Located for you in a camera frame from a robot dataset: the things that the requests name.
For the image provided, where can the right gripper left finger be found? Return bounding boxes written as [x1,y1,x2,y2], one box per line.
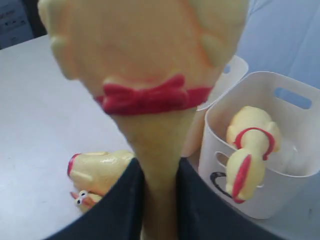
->
[47,158,145,240]

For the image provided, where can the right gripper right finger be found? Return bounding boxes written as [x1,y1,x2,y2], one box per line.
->
[177,157,280,240]

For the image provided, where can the headless rubber chicken body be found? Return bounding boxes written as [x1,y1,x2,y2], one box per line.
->
[67,150,134,196]

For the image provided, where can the whole yellow rubber chicken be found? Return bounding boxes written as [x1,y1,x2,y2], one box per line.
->
[225,105,282,204]

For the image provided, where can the severed chicken head with squeaker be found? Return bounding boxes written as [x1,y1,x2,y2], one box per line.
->
[70,190,102,214]

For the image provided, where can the cream bin marked O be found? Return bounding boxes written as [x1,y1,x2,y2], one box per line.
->
[198,71,320,219]

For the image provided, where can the cream bin marked X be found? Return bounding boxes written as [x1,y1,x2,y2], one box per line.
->
[181,55,249,157]

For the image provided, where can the white backdrop curtain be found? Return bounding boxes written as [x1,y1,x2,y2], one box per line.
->
[236,0,320,88]

